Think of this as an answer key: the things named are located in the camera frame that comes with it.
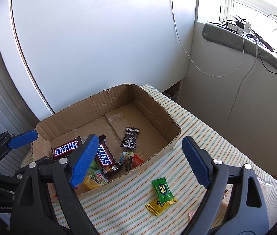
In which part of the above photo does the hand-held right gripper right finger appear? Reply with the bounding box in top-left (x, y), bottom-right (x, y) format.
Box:
top-left (182, 136), bottom-right (270, 235)

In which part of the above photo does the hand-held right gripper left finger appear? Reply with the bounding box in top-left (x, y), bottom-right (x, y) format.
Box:
top-left (9, 134), bottom-right (101, 235)

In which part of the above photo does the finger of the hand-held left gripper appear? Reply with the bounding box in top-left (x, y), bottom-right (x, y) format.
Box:
top-left (0, 166), bottom-right (26, 185)
top-left (0, 130), bottom-right (39, 162)

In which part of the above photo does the brown chocolate bar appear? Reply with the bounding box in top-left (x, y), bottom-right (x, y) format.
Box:
top-left (52, 139), bottom-right (83, 162)
top-left (96, 135), bottom-right (123, 177)

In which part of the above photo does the light green candy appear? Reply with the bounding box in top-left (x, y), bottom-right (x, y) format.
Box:
top-left (83, 171), bottom-right (109, 190)

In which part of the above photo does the round jelly cup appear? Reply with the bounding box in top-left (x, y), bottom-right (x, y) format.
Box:
top-left (122, 151), bottom-right (145, 172)

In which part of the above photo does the black candy packet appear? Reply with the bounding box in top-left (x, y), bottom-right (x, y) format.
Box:
top-left (120, 127), bottom-right (139, 150)

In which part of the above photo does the yellow candy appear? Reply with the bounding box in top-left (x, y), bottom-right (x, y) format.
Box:
top-left (145, 198), bottom-right (178, 216)

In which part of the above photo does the cardboard box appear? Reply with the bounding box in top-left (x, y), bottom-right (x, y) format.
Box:
top-left (32, 84), bottom-right (182, 196)

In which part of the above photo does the white cabinet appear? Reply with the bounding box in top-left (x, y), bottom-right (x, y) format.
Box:
top-left (0, 0), bottom-right (198, 121)

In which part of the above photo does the gray cable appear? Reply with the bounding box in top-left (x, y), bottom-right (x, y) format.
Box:
top-left (227, 29), bottom-right (260, 128)

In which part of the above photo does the white cable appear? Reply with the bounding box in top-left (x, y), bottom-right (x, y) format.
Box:
top-left (167, 0), bottom-right (254, 77)

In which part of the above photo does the black cable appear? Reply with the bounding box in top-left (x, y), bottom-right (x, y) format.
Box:
top-left (250, 29), bottom-right (277, 75)

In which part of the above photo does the white window frame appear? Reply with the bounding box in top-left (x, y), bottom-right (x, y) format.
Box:
top-left (197, 0), bottom-right (277, 44)

